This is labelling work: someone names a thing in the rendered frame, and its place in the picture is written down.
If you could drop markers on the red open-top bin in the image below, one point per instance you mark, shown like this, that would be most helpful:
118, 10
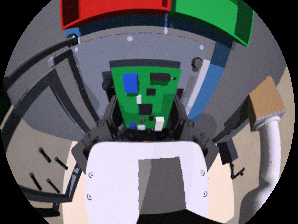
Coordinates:
88, 10

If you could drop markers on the green bin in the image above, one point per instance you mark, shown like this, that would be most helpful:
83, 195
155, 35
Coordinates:
234, 16

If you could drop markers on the green circuit board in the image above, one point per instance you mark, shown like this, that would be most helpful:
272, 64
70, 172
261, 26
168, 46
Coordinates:
145, 95

